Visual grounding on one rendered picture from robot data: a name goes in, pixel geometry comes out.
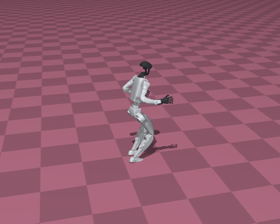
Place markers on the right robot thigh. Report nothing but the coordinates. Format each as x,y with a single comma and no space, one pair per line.
147,123

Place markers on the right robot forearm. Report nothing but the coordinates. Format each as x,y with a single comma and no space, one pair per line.
151,101

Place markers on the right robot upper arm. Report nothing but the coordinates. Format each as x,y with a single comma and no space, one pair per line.
145,85

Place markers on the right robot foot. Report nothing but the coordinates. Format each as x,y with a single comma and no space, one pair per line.
132,159

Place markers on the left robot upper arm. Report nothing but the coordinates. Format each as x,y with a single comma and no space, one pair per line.
128,84

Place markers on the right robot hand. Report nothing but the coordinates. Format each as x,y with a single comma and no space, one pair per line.
166,100

